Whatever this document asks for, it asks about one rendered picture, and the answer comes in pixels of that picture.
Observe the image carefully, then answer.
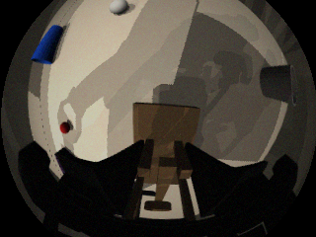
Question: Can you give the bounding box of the grey ball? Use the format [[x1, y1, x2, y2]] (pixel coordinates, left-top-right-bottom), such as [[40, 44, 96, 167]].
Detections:
[[110, 0, 129, 15]]

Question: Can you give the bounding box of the dark grey cup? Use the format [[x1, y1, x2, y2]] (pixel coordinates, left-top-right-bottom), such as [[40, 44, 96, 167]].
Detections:
[[260, 64, 297, 107]]

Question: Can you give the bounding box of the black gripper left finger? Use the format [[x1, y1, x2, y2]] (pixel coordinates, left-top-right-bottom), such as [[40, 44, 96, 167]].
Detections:
[[58, 139, 145, 216]]

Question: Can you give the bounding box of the dark red ball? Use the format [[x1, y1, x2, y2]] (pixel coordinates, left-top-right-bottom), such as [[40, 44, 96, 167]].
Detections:
[[60, 122, 70, 134]]

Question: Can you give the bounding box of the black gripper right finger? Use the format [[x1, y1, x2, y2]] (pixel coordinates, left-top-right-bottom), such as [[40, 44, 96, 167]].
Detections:
[[185, 142, 268, 217]]

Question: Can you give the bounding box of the blue cup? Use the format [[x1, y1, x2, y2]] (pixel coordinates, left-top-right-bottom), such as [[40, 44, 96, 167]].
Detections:
[[31, 25, 63, 64]]

